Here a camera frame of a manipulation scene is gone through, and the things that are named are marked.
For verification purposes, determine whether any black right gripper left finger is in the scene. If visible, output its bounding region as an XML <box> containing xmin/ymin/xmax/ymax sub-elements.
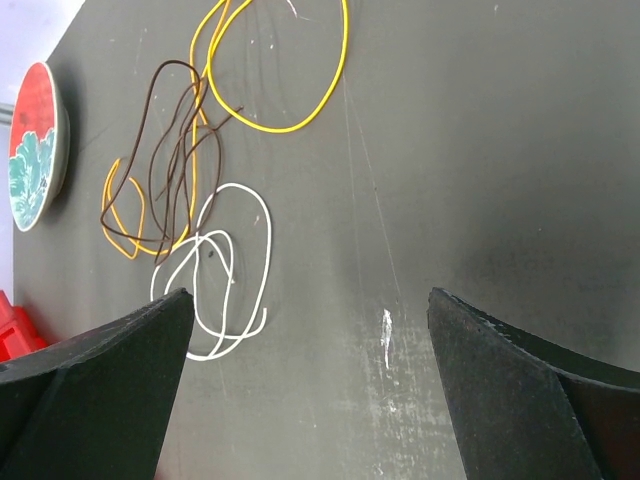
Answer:
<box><xmin>1</xmin><ymin>289</ymin><xmax>194</xmax><ymax>479</ymax></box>

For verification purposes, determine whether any red floral plate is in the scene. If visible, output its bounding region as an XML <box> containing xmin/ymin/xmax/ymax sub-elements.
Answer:
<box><xmin>8</xmin><ymin>62</ymin><xmax>70</xmax><ymax>232</ymax></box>

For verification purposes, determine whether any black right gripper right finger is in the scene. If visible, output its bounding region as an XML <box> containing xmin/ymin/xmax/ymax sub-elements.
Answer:
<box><xmin>428</xmin><ymin>288</ymin><xmax>639</xmax><ymax>479</ymax></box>

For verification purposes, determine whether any white cable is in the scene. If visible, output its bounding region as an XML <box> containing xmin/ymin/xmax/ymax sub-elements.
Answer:
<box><xmin>149</xmin><ymin>182</ymin><xmax>274</xmax><ymax>361</ymax></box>

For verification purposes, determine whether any red compartment tray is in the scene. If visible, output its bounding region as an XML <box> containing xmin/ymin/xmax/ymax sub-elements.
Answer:
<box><xmin>0</xmin><ymin>291</ymin><xmax>48</xmax><ymax>362</ymax></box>

